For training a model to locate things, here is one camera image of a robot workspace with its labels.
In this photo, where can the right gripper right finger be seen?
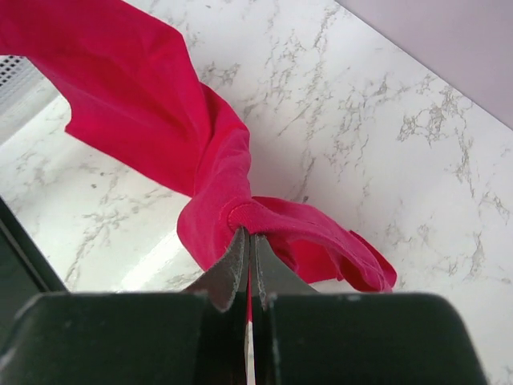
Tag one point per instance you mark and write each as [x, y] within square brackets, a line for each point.
[301, 336]

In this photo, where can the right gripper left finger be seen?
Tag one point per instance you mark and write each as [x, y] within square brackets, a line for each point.
[195, 336]

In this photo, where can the magenta t shirt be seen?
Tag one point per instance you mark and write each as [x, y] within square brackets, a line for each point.
[135, 96]

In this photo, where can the white plastic basket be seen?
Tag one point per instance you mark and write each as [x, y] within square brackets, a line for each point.
[23, 86]

